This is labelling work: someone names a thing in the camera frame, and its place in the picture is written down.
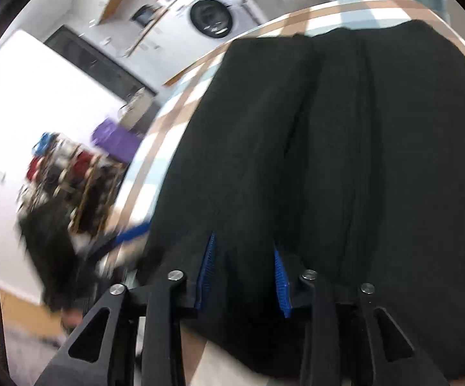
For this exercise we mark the purple bag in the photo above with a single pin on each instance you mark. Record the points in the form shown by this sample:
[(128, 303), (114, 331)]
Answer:
[(116, 138)]

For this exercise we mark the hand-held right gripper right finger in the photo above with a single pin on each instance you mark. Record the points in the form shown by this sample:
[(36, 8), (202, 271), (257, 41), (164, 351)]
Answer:
[(282, 285)]

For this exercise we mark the black pot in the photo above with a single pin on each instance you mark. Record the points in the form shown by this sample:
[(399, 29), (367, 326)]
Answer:
[(142, 15)]

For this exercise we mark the black knit sweater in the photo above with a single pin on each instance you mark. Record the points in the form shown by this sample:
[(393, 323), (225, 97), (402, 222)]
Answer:
[(336, 148)]

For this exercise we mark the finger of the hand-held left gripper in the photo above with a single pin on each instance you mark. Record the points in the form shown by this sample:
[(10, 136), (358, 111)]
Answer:
[(134, 234)]

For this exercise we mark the white washing machine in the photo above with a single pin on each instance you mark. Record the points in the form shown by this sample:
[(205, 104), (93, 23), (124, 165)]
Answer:
[(212, 18)]

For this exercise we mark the woven basket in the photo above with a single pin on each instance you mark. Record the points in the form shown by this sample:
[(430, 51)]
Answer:
[(138, 108)]

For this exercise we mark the white counter with wooden edge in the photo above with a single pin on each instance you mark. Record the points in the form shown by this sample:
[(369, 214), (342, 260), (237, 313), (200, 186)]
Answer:
[(148, 32)]

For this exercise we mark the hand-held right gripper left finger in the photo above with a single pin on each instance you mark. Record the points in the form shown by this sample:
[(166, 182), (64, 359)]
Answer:
[(206, 273)]

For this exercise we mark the dark glass door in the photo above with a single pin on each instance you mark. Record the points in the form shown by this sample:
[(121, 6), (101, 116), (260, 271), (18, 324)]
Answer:
[(95, 62)]

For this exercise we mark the brown blue checked blanket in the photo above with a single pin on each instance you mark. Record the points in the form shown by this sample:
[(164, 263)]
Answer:
[(164, 128)]

